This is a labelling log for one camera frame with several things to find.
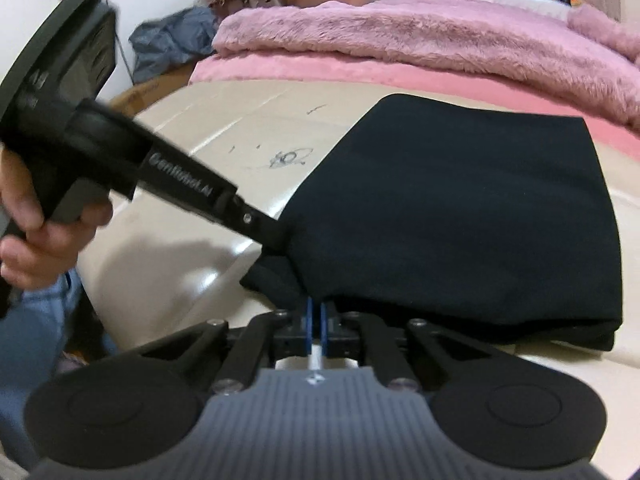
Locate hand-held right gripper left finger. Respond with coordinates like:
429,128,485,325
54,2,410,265
137,298,316,393

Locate pink bed sheet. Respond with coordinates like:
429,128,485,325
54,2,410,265
187,52,640,155

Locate grey-blue crumpled cloth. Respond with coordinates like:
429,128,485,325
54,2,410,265
129,6,221,85

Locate cardboard box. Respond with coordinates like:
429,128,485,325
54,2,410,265
107,62,199,119

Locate person's left hand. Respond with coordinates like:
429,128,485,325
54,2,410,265
0,148,114,291

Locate pink fluffy blanket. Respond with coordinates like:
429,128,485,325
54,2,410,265
212,0,640,132

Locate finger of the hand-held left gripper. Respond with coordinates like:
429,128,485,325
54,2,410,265
219,194,294,257

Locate white mattress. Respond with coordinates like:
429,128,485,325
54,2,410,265
480,0,572,22

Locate person's blue jeans leg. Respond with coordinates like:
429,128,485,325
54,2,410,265
0,270,121,471

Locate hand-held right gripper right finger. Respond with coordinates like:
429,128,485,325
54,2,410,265
320,302,502,394

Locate black pants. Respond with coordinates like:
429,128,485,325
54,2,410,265
239,94,626,353

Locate pink plastic tub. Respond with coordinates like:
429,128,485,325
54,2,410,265
210,0,282,22

